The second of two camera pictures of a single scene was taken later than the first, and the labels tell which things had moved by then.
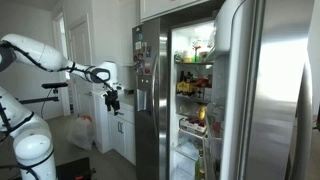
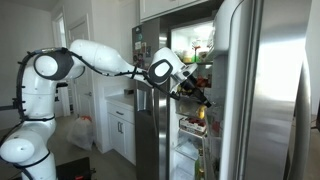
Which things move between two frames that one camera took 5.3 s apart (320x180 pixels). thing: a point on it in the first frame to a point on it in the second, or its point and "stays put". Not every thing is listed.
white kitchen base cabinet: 116,131 stays put
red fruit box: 193,126 stays put
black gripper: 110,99 to 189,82
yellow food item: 202,111 stays put
